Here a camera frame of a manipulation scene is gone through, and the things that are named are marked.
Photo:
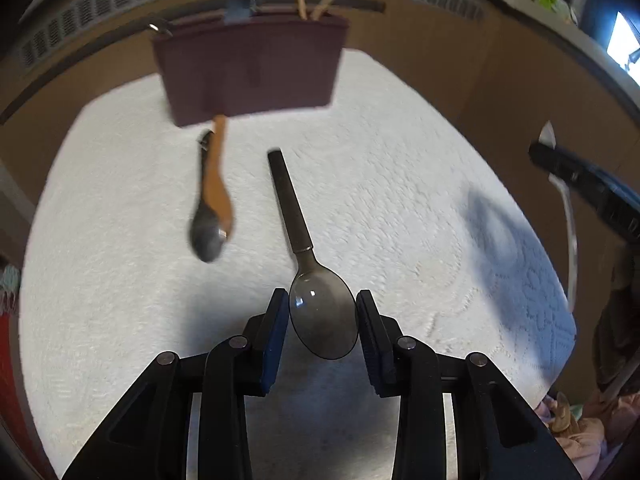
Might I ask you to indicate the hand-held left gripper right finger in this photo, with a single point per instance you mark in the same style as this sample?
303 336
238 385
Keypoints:
372 350

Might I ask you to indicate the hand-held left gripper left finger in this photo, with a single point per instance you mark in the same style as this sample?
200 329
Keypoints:
275 345

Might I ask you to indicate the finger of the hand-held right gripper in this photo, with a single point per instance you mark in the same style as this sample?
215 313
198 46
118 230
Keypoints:
590 185

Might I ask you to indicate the white plastic utensil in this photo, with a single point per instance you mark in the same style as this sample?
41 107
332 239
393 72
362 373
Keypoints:
570 240

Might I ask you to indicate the purple utensil holder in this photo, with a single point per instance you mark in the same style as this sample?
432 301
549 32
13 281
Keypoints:
250 70

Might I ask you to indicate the dark metal spoon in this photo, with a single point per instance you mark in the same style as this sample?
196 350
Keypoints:
205 240

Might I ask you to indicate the white textured mat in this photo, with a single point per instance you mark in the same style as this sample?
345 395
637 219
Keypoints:
400 210

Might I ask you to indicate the bright window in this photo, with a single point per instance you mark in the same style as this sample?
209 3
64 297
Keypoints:
625 37

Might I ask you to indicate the white kitchen counter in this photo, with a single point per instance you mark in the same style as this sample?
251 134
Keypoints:
575 30

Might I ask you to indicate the wooden spoon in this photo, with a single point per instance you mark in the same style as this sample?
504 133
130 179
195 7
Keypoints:
220 185

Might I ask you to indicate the wooden kitchen cabinet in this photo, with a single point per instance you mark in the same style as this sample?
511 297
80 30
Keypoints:
440 60

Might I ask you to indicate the pink cloth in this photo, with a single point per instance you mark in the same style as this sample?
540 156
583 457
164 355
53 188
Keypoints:
585 430

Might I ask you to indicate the red printed bag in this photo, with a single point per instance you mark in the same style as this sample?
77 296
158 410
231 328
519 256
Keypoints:
12 385

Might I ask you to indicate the blue grey utensil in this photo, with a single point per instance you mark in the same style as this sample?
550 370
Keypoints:
240 9

